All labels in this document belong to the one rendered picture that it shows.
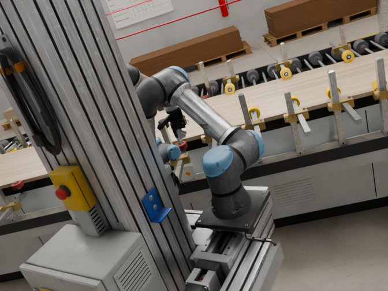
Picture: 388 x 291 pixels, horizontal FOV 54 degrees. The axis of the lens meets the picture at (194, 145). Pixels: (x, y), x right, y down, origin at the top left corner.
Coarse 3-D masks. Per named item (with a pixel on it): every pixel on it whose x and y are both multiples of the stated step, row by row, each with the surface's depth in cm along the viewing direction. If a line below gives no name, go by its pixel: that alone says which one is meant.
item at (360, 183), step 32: (288, 128) 243; (320, 128) 242; (352, 128) 240; (192, 160) 258; (384, 160) 248; (32, 192) 280; (288, 192) 264; (320, 192) 262; (352, 192) 261; (384, 192) 259; (288, 224) 279; (0, 256) 311
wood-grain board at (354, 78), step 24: (312, 72) 289; (336, 72) 274; (360, 72) 259; (216, 96) 308; (264, 96) 274; (312, 96) 247; (360, 96) 229; (192, 120) 276; (240, 120) 249; (264, 120) 241; (0, 168) 315; (24, 168) 296
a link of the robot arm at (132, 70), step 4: (128, 64) 165; (128, 68) 163; (132, 68) 165; (136, 68) 168; (128, 72) 163; (132, 72) 164; (136, 72) 166; (132, 76) 164; (136, 76) 165; (140, 76) 169; (144, 76) 172; (132, 80) 165; (136, 80) 166; (140, 80) 169; (136, 84) 167; (136, 88) 172; (164, 104) 195; (168, 104) 194
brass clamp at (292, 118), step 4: (296, 112) 216; (300, 112) 214; (304, 112) 214; (284, 116) 217; (288, 116) 216; (292, 116) 216; (296, 116) 215; (304, 116) 215; (308, 116) 215; (288, 120) 216; (292, 120) 217; (296, 120) 217
